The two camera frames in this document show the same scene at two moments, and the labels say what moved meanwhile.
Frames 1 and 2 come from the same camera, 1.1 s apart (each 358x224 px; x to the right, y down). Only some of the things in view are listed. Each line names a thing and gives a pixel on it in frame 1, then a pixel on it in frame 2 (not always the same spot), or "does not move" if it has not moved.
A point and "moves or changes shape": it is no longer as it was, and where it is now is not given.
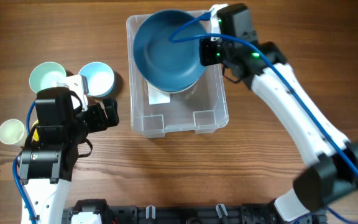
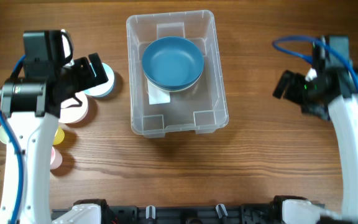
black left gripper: (97, 115) -> (84, 72)
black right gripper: (207, 51) -> (295, 91)
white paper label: (156, 96) does not move
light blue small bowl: (99, 77) does not move
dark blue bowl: (166, 66) moves or changes shape
